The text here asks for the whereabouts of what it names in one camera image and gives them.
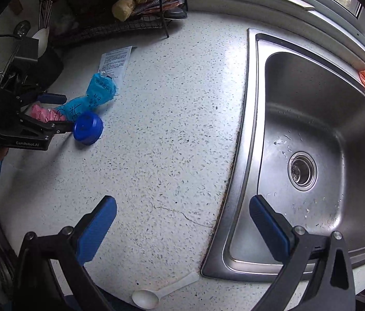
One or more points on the white ladle spoon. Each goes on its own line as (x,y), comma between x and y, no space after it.
(41,40)

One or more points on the blue bottle cap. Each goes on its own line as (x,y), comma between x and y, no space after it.
(88,129)

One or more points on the black utensil holder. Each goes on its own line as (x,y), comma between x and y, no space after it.
(53,68)

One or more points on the blue plastic wrapper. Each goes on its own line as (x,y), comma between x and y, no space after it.
(99,87)

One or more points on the red printed packet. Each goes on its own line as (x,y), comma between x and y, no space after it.
(166,6)

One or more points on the stainless steel sink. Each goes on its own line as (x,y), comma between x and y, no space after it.
(315,110)

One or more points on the sink drain strainer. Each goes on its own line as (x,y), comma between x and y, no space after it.
(302,169)

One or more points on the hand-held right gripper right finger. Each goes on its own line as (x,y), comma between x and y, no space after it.
(268,230)

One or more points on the steel chopsticks bundle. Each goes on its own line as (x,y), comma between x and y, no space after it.
(45,13)

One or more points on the printed paper leaflet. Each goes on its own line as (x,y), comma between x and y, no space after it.
(117,60)

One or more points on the pink plastic wrapper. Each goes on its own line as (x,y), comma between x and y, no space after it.
(40,113)

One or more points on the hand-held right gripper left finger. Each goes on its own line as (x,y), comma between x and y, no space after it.
(96,230)

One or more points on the white plastic spoon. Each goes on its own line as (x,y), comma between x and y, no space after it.
(143,298)

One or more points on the steel ladle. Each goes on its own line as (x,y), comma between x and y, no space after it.
(22,29)

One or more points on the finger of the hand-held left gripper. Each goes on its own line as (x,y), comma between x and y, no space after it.
(53,98)
(59,128)

